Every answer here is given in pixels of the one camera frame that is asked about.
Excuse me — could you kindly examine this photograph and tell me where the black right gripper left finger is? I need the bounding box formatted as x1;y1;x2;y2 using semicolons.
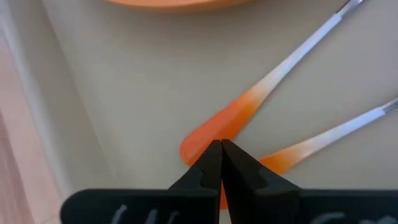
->
60;139;223;224

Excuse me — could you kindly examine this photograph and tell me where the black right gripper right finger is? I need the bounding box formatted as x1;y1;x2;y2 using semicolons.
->
221;139;398;224

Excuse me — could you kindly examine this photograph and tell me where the spoon with orange handle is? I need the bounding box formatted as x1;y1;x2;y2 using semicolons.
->
219;97;398;210

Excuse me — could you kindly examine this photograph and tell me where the fork with orange handle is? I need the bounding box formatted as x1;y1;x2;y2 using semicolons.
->
179;0;365;168

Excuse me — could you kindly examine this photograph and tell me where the orange plate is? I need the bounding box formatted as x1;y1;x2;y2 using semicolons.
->
104;0;256;13

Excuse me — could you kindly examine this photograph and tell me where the beige plastic tray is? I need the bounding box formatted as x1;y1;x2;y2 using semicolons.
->
1;0;398;224

